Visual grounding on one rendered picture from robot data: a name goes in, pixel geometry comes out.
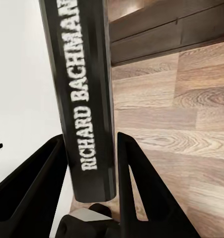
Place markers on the hardback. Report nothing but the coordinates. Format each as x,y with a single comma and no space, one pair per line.
78,44

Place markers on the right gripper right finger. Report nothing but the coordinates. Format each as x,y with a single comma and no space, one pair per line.
166,219

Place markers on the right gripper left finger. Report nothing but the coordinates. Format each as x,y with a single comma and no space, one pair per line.
30,194

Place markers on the nightstand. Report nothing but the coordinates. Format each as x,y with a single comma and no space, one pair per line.
147,29

